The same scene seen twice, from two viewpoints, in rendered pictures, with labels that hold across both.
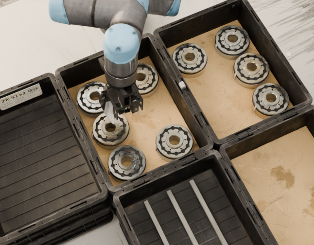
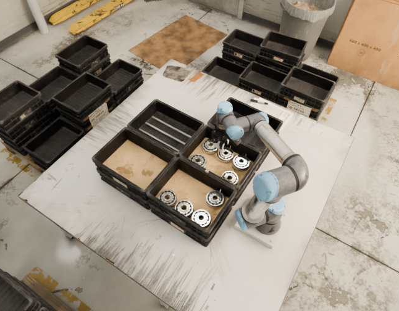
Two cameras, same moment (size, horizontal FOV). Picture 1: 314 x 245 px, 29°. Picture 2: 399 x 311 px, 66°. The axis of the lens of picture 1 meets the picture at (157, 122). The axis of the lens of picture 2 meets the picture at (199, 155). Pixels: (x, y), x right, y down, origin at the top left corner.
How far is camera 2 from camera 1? 1.68 m
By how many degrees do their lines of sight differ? 59
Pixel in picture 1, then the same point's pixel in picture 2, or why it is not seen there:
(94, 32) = not seen: hidden behind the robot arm
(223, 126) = (182, 180)
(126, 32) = (224, 107)
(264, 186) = (152, 165)
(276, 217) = (142, 157)
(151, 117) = (214, 169)
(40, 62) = not seen: hidden behind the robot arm
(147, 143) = (208, 158)
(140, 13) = (227, 123)
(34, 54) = not seen: hidden behind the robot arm
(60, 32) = (288, 204)
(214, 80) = (197, 198)
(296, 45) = (171, 262)
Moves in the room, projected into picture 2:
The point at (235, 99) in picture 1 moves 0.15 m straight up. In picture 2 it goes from (183, 194) to (183, 180)
